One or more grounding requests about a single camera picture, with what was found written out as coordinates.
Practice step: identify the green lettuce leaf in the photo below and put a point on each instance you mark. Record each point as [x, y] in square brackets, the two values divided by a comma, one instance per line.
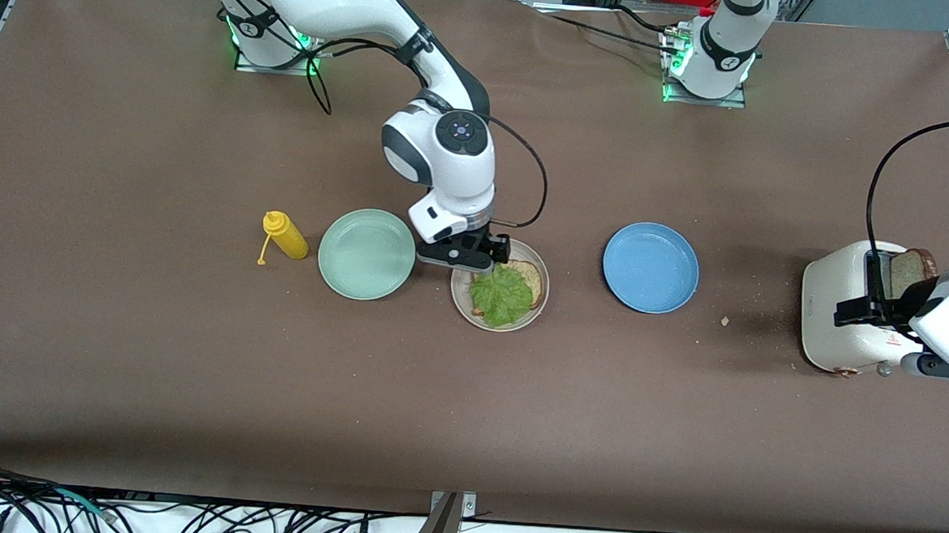
[501, 296]

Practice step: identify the bronze toaster dial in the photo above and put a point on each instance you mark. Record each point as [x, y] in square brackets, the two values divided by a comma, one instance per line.
[847, 371]

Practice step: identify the blue plate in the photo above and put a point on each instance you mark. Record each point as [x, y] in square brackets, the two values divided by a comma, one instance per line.
[651, 268]

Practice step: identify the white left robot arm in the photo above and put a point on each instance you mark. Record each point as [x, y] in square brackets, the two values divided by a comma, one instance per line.
[725, 52]

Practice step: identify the white toaster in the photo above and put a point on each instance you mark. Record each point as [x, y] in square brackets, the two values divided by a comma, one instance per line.
[827, 273]

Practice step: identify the grey toaster lever knob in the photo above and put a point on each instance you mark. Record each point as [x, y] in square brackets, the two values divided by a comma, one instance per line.
[883, 370]

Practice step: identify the brown bread slice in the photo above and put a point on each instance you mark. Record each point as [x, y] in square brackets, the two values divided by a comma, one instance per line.
[534, 282]
[911, 269]

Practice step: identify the yellow mustard squeeze bottle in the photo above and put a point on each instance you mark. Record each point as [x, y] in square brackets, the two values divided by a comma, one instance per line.
[287, 239]

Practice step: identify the beige plate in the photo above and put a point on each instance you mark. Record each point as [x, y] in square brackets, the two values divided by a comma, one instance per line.
[461, 297]

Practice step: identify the silver table edge bracket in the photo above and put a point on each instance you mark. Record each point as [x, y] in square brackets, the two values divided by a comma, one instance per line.
[468, 506]

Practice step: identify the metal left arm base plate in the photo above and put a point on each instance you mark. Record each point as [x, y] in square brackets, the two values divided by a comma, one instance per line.
[735, 103]

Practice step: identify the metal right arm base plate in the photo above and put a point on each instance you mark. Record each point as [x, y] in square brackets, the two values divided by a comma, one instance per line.
[316, 62]

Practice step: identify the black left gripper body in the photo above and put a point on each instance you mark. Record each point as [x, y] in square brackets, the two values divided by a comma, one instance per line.
[905, 300]

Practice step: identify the mint green plate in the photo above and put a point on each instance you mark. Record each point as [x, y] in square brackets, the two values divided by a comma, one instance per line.
[365, 253]

